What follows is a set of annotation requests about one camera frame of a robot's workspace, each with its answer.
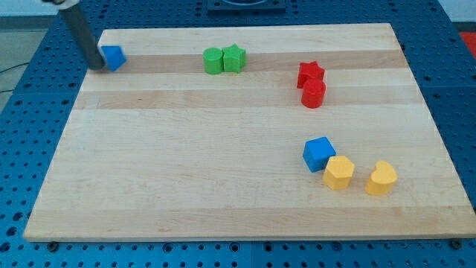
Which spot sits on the wooden board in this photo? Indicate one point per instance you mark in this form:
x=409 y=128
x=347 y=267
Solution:
x=160 y=150

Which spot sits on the blue triangle block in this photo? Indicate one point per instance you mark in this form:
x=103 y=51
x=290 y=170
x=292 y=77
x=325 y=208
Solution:
x=114 y=56

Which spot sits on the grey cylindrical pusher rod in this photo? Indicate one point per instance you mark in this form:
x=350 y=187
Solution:
x=75 y=20

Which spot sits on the red star block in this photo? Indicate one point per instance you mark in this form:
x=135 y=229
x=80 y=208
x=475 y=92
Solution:
x=308 y=71

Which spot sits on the green star block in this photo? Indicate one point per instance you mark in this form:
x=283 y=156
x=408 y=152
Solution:
x=234 y=58

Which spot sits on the dark blue robot mount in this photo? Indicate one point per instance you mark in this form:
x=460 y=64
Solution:
x=247 y=6

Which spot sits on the green circle block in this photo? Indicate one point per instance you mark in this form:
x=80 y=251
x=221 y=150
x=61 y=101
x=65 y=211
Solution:
x=213 y=60

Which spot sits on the yellow hexagon block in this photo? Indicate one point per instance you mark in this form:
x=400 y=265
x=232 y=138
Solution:
x=338 y=172

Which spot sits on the red circle block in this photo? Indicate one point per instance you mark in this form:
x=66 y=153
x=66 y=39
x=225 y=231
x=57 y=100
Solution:
x=313 y=93

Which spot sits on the yellow heart block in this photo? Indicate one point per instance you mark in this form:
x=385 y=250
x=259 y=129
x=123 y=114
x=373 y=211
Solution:
x=382 y=179

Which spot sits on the blue cube block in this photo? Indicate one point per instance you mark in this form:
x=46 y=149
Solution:
x=316 y=153

